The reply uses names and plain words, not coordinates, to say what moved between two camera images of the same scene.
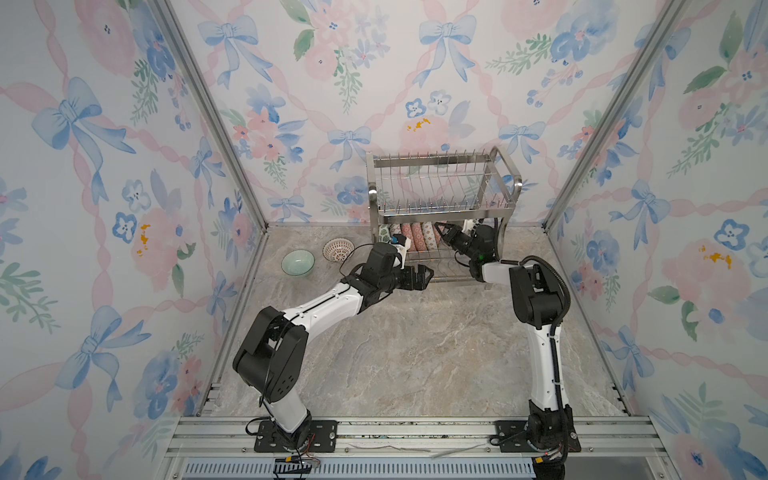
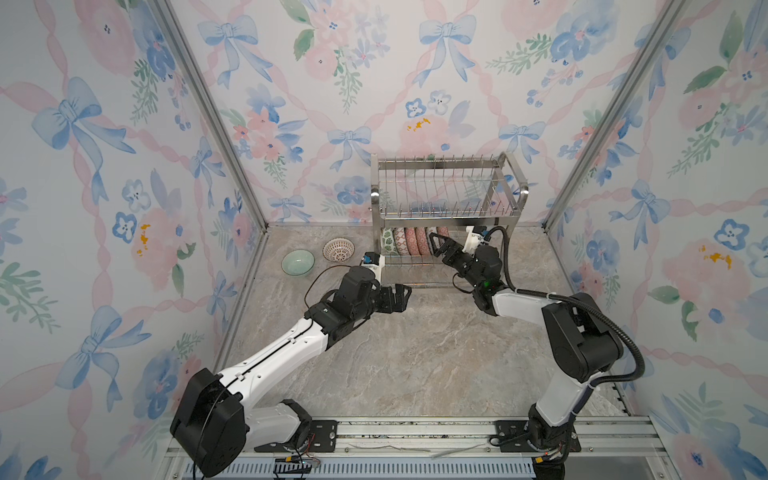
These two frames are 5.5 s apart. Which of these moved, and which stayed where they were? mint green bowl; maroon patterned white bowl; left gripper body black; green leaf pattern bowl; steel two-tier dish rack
Moved: left gripper body black
Stayed: maroon patterned white bowl; green leaf pattern bowl; mint green bowl; steel two-tier dish rack
